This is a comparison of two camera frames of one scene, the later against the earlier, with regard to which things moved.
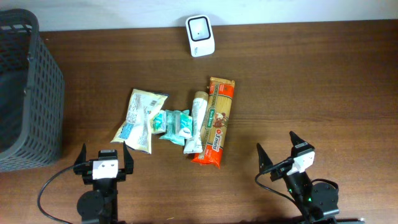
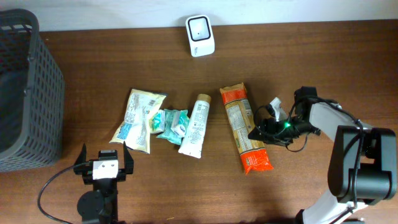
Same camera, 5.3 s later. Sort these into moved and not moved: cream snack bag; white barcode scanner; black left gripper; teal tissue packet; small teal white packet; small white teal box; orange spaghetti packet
Moved: orange spaghetti packet; teal tissue packet; small white teal box
Not moved: white barcode scanner; cream snack bag; black left gripper; small teal white packet
